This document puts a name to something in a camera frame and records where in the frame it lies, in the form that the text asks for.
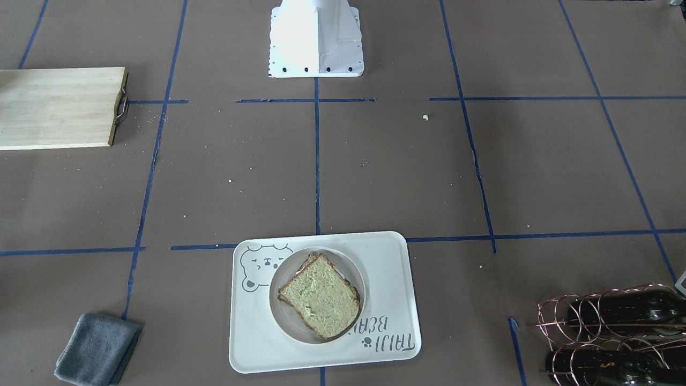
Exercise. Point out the white round plate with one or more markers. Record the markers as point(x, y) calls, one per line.
point(285, 316)

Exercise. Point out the cream bear tray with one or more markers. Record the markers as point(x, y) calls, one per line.
point(388, 328)

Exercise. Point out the grey folded cloth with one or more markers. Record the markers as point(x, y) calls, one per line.
point(98, 350)

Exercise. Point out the wooden cutting board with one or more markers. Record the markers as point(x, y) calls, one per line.
point(58, 108)

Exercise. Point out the dark green wine bottle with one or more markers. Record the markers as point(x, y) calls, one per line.
point(653, 311)

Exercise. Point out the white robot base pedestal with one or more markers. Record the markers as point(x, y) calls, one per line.
point(311, 39)

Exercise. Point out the copper wire bottle rack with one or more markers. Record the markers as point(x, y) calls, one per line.
point(668, 349)

